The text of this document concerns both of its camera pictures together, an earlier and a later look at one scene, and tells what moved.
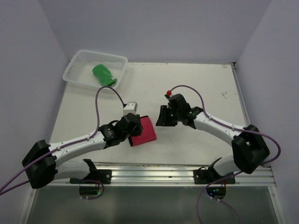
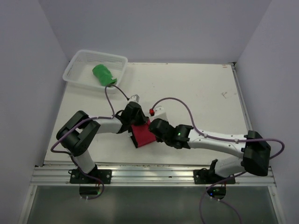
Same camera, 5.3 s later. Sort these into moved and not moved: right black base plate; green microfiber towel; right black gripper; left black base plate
Moved: right black gripper
Not moved: left black base plate; right black base plate; green microfiber towel
